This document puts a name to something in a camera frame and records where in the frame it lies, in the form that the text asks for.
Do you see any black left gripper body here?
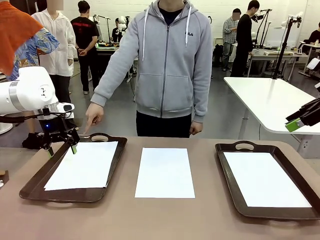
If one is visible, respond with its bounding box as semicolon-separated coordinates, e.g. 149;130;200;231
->
41;116;68;138

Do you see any white A4 paper stack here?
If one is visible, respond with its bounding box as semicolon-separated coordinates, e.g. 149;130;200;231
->
134;147;196;199
222;151;313;208
43;140;119;192

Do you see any person's right forearm grey sleeve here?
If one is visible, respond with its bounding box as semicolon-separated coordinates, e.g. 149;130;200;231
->
89;47;141;109

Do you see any person's left forearm grey sleeve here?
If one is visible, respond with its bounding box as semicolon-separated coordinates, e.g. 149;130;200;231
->
192;69;213;125

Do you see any person's right hand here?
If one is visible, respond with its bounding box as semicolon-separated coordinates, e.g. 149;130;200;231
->
84;101;105;135

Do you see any person's left hand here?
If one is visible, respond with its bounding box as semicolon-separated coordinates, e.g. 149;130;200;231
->
189;121;204;136

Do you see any black bag on floor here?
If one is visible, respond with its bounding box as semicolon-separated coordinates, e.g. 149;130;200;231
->
21;131;52;151

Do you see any brown plastic serving tray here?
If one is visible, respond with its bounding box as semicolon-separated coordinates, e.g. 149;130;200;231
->
19;132;128;204
214;140;320;221

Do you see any white rounded table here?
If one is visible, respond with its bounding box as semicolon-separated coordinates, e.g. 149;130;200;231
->
223;76;320;158

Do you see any white round stand base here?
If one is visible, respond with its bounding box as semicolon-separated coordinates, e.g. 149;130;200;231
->
0;122;14;136

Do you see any grey work table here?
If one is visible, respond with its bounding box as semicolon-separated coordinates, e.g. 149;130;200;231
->
246;47;310;77

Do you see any person in dark top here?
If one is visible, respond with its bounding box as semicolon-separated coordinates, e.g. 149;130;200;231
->
307;21;320;47

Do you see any person in white coat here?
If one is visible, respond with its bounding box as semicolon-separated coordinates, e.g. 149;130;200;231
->
31;0;77;131

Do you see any tall person in black clothes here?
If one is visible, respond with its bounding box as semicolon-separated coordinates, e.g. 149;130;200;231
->
229;0;261;78

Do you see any person in black T-shirt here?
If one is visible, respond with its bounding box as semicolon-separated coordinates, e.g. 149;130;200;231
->
70;0;100;95

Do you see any person in orange blue shirt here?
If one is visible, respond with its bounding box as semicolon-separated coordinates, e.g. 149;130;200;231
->
0;0;60;76

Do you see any person in plaid shirt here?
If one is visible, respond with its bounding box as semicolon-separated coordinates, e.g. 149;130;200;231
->
221;7;241;73

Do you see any seated person in black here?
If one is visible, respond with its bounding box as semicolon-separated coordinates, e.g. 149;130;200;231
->
111;17;125;43

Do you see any person in grey hoodie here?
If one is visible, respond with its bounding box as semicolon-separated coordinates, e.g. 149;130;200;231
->
89;0;213;138

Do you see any black camera stand pole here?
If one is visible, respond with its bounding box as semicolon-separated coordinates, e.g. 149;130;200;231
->
271;11;305;80

